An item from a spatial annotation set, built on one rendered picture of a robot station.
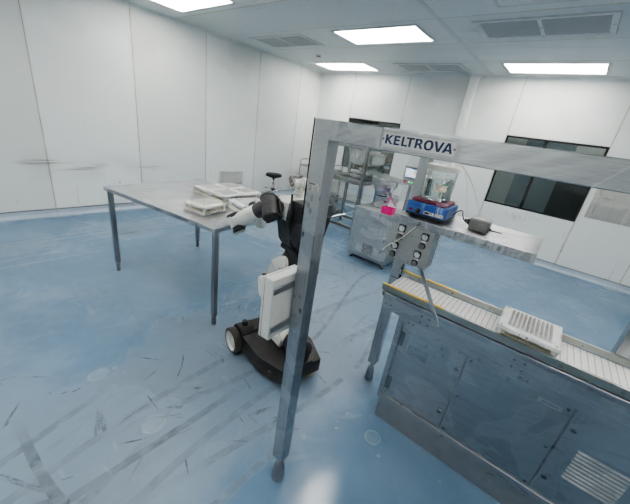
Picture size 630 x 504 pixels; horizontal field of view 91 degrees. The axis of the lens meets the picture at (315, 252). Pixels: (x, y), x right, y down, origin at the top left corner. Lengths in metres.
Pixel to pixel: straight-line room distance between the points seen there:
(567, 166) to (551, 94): 5.81
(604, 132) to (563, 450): 5.22
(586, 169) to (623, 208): 5.70
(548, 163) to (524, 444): 1.50
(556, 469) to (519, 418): 0.25
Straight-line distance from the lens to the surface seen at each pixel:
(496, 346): 1.70
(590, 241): 6.60
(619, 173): 0.81
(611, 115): 6.53
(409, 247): 1.61
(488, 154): 0.82
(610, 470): 2.01
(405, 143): 0.88
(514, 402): 1.89
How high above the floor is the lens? 1.69
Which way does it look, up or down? 22 degrees down
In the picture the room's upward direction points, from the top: 9 degrees clockwise
